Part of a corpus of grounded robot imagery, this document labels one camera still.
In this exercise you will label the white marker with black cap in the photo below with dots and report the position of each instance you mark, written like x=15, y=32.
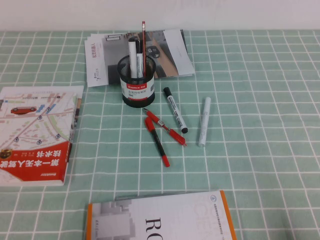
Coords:
x=139, y=61
x=175, y=110

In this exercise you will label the photo brochure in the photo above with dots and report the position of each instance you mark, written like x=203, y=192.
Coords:
x=175, y=55

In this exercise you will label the red pencil with eraser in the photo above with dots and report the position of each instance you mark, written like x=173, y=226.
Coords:
x=143, y=40

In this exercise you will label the all white marker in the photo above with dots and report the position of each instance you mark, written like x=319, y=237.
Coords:
x=205, y=120
x=132, y=55

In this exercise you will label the black pen with red cap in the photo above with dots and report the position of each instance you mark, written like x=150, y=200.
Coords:
x=157, y=141

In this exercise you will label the red book with map cover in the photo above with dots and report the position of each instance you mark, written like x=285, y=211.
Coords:
x=37, y=125

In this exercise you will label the red retractable gel pen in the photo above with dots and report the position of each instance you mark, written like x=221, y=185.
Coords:
x=175, y=134

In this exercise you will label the white book with orange edge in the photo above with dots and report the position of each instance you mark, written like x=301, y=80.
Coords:
x=175, y=220

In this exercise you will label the white printed leaflet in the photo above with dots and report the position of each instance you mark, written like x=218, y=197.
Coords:
x=93, y=65

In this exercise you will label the black mesh pen holder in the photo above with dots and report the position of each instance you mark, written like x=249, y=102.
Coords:
x=136, y=88

